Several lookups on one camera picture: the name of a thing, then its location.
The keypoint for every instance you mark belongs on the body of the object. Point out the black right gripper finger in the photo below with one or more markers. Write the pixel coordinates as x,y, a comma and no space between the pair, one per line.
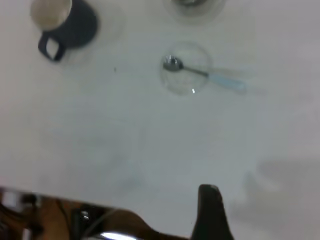
212,217

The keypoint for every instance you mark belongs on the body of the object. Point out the dark grey ceramic mug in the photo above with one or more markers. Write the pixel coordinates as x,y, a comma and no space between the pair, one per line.
80,27

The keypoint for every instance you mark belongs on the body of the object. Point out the clear double-walled glass cup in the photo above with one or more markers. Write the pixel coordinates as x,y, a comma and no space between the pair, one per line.
195,15

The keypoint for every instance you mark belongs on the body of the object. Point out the black device with shiny spot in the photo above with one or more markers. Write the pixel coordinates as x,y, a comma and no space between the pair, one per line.
80,220

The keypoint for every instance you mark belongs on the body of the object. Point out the clear round glass saucer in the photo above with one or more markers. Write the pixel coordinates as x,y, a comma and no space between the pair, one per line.
185,85

